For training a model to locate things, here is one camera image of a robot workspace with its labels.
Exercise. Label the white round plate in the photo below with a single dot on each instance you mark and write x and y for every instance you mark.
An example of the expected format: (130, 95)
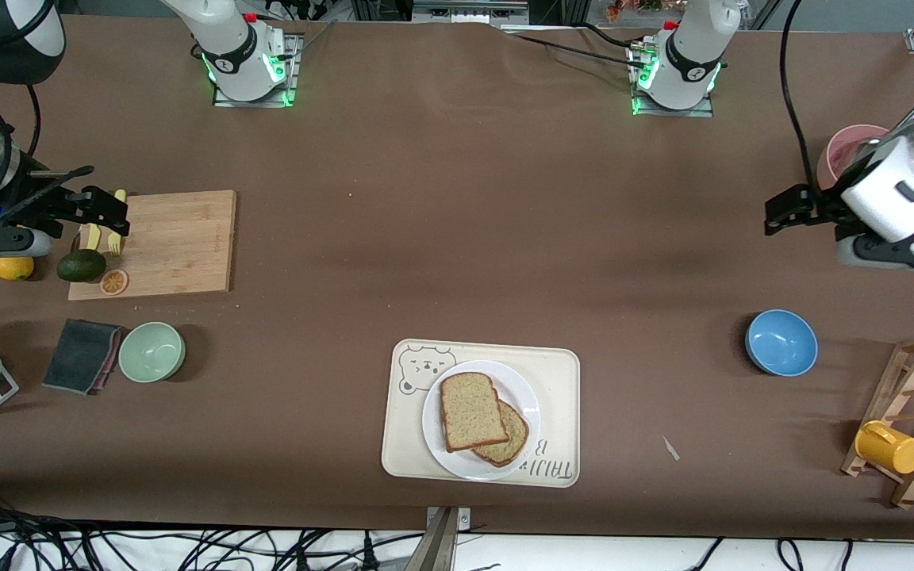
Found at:
(437, 444)

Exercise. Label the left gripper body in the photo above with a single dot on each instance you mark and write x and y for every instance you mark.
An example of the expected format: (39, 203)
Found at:
(820, 205)

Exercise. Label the orange slice toy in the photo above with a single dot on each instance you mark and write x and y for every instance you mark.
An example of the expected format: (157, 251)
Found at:
(114, 282)

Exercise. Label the dark grey folded cloth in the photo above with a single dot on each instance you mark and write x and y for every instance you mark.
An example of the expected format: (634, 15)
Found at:
(76, 355)

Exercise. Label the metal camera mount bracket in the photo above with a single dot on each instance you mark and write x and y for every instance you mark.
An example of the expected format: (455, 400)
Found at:
(443, 543)

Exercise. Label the yellow plastic knife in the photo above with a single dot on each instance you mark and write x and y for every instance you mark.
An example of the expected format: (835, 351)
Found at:
(92, 238)

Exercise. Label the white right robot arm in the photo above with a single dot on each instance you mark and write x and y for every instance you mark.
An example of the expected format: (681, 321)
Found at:
(219, 40)

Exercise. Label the pink folded cloth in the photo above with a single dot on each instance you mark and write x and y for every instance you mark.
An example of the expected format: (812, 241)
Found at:
(113, 353)

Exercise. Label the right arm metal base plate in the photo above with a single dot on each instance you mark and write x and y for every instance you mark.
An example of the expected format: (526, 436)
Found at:
(292, 67)

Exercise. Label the blue bowl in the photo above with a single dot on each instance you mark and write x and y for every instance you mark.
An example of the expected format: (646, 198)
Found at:
(781, 342)

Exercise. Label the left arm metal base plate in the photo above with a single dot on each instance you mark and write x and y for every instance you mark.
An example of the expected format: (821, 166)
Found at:
(639, 103)

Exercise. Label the brown bread slice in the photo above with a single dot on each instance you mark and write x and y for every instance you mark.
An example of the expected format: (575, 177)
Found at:
(511, 444)
(471, 412)

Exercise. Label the yellow plastic fork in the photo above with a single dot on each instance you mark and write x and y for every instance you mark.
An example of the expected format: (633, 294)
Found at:
(114, 244)

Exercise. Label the cream tray with bear print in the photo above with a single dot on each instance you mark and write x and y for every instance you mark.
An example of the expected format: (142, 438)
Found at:
(556, 381)

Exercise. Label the pink bowl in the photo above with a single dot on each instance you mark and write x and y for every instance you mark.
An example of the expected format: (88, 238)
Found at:
(838, 155)

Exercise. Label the yellow lemon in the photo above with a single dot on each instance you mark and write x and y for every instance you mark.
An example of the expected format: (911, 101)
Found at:
(11, 268)

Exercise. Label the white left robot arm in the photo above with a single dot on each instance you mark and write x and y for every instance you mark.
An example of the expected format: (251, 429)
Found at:
(691, 47)

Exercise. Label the white paper scrap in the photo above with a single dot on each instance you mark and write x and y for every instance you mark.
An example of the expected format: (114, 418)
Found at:
(671, 449)

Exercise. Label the yellow mug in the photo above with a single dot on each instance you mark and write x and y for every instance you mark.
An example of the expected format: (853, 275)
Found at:
(889, 448)

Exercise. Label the dark green avocado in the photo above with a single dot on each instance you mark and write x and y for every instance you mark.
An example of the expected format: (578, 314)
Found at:
(81, 266)

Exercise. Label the wooden cutting board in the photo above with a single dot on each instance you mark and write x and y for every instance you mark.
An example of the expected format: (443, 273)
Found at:
(179, 246)

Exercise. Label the pale green bowl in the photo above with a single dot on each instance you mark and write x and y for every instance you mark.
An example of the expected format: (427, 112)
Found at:
(151, 352)

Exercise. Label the wooden peg rack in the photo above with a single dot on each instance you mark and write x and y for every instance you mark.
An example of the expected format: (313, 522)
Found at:
(913, 412)

